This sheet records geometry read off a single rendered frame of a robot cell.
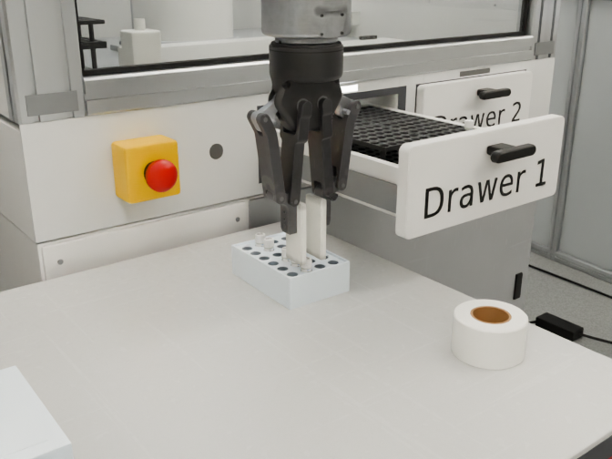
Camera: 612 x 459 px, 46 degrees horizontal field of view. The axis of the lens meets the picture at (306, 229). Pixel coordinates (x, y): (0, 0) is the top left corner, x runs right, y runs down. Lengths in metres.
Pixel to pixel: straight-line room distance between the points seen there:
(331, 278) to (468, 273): 0.68
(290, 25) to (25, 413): 0.41
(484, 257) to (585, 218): 1.48
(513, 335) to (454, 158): 0.25
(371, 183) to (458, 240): 0.54
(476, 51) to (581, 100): 1.59
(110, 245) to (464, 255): 0.73
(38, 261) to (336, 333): 0.39
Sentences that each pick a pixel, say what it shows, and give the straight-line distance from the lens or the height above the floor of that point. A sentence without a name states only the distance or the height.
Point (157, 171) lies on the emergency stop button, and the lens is 0.89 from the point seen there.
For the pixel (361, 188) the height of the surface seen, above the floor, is 0.86.
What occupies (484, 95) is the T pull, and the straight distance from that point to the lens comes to 1.28.
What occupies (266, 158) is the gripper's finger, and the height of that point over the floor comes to 0.93.
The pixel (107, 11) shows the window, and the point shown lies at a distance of 0.93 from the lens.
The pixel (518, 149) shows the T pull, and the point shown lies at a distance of 0.90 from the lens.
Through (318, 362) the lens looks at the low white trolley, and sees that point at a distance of 0.70.
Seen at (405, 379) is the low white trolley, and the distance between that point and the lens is 0.68.
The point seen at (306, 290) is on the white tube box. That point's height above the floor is 0.78.
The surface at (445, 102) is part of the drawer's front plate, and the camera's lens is 1.26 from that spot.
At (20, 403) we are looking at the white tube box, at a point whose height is 0.81.
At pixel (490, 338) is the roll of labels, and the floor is 0.79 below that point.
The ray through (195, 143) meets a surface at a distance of 0.99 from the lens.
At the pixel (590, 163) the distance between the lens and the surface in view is 2.89.
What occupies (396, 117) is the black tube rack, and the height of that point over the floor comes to 0.90.
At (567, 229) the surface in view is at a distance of 3.00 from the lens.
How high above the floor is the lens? 1.12
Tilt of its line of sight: 20 degrees down
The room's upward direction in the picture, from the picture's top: straight up
